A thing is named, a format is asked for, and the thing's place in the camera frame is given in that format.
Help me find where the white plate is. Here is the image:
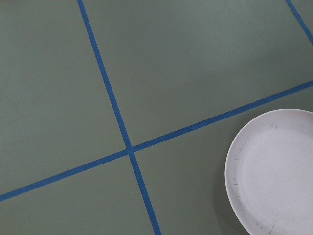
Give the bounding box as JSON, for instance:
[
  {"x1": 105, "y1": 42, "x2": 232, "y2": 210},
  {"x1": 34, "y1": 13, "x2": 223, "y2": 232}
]
[{"x1": 224, "y1": 109, "x2": 313, "y2": 235}]

